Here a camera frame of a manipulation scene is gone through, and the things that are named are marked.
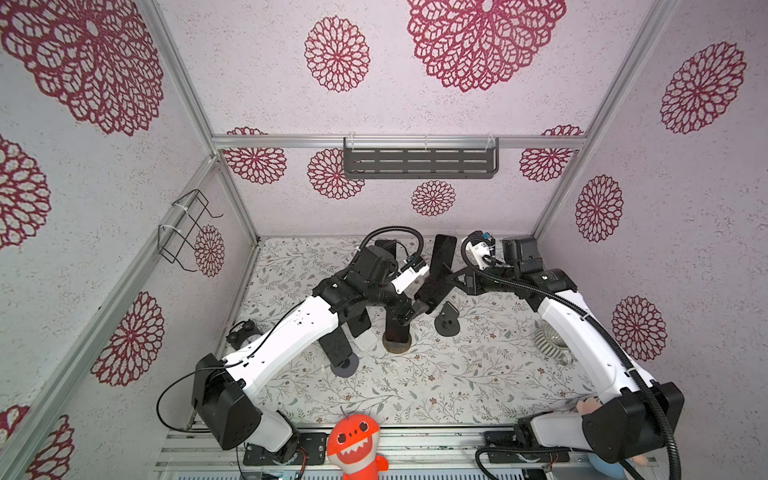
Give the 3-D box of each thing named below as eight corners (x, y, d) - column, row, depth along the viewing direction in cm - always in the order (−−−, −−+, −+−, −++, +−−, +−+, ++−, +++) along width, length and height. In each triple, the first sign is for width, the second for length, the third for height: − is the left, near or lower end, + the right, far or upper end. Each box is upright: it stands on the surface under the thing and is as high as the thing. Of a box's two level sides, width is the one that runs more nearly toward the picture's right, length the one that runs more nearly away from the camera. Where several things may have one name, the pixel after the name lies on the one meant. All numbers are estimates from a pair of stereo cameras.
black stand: (446, 341, 95) (452, 324, 86) (432, 326, 98) (437, 307, 89) (456, 334, 96) (464, 316, 87) (442, 319, 100) (448, 300, 91)
